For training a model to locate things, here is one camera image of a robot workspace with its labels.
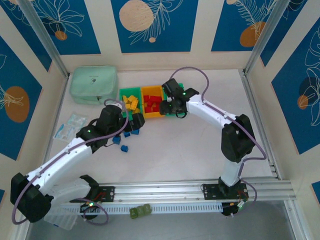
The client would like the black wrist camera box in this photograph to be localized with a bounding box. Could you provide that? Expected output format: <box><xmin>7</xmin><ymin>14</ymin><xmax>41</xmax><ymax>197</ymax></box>
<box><xmin>99</xmin><ymin>104</ymin><xmax>124</xmax><ymax>126</ymax></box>
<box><xmin>161</xmin><ymin>78</ymin><xmax>186</xmax><ymax>99</ymax></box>

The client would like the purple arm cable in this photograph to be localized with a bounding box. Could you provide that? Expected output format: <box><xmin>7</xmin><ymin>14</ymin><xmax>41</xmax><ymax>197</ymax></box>
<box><xmin>12</xmin><ymin>98</ymin><xmax>130</xmax><ymax>226</ymax></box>
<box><xmin>169</xmin><ymin>66</ymin><xmax>267</xmax><ymax>217</ymax></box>

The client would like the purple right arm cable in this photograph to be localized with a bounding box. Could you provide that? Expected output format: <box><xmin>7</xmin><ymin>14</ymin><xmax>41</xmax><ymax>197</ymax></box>
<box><xmin>169</xmin><ymin>66</ymin><xmax>267</xmax><ymax>217</ymax></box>

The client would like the yellow plastic bin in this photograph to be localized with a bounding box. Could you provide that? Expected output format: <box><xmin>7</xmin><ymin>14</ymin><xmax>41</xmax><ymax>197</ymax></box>
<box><xmin>141</xmin><ymin>85</ymin><xmax>166</xmax><ymax>120</ymax></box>

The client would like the green plastic bin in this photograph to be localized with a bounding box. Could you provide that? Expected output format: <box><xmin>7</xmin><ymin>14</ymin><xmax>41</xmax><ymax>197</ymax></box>
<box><xmin>159</xmin><ymin>83</ymin><xmax>188</xmax><ymax>119</ymax></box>
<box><xmin>118</xmin><ymin>86</ymin><xmax>145</xmax><ymax>118</ymax></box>

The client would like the white slotted cable duct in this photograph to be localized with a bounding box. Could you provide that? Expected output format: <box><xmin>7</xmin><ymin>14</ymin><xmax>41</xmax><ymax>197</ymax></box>
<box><xmin>31</xmin><ymin>202</ymin><xmax>224</xmax><ymax>216</ymax></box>

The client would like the clear packet blue print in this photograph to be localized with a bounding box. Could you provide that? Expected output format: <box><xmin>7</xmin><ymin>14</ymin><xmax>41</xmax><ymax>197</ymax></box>
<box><xmin>53</xmin><ymin>121</ymin><xmax>82</xmax><ymax>144</ymax></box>

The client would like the black electronics box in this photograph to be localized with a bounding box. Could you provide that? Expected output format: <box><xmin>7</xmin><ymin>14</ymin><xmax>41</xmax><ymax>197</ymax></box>
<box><xmin>79</xmin><ymin>201</ymin><xmax>101</xmax><ymax>221</ymax></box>
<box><xmin>221</xmin><ymin>201</ymin><xmax>248</xmax><ymax>218</ymax></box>

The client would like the green three-piece block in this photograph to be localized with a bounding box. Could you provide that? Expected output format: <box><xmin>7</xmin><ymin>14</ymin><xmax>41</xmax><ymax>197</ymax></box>
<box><xmin>129</xmin><ymin>203</ymin><xmax>152</xmax><ymax>221</ymax></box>

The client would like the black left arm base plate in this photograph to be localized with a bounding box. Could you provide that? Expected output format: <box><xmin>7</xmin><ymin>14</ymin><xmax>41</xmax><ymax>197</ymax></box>
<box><xmin>69</xmin><ymin>186</ymin><xmax>116</xmax><ymax>203</ymax></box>

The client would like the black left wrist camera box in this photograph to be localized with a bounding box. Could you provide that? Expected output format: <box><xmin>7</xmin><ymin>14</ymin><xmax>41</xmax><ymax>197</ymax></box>
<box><xmin>99</xmin><ymin>104</ymin><xmax>124</xmax><ymax>126</ymax></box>

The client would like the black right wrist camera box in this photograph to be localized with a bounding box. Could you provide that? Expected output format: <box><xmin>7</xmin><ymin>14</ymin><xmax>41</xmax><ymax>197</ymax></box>
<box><xmin>161</xmin><ymin>78</ymin><xmax>186</xmax><ymax>99</ymax></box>

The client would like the aluminium side rail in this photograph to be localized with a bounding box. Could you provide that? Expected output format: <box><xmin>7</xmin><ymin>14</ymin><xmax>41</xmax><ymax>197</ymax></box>
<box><xmin>41</xmin><ymin>74</ymin><xmax>71</xmax><ymax>166</ymax></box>
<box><xmin>239</xmin><ymin>69</ymin><xmax>282</xmax><ymax>180</ymax></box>

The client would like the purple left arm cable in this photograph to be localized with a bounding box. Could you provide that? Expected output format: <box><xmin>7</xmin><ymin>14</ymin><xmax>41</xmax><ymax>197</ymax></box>
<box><xmin>12</xmin><ymin>98</ymin><xmax>130</xmax><ymax>226</ymax></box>

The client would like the clear plastic organizer box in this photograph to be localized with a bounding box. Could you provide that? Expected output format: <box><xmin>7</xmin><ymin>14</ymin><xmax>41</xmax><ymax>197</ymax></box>
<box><xmin>43</xmin><ymin>208</ymin><xmax>79</xmax><ymax>231</ymax></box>

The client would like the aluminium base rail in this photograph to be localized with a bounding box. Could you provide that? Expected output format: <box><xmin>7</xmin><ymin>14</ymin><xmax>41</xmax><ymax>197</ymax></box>
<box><xmin>21</xmin><ymin>177</ymin><xmax>293</xmax><ymax>206</ymax></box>

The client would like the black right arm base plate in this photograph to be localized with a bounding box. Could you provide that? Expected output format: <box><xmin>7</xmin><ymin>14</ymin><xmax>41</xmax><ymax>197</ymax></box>
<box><xmin>201</xmin><ymin>182</ymin><xmax>250</xmax><ymax>201</ymax></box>

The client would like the aluminium frame post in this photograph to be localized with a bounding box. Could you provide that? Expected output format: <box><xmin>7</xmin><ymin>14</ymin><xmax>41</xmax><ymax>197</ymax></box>
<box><xmin>18</xmin><ymin>0</ymin><xmax>70</xmax><ymax>79</ymax></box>
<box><xmin>244</xmin><ymin>0</ymin><xmax>293</xmax><ymax>76</ymax></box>

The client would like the mint green fabric pouch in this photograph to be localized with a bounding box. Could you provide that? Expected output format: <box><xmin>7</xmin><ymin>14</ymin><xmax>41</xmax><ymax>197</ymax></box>
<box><xmin>69</xmin><ymin>65</ymin><xmax>119</xmax><ymax>106</ymax></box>

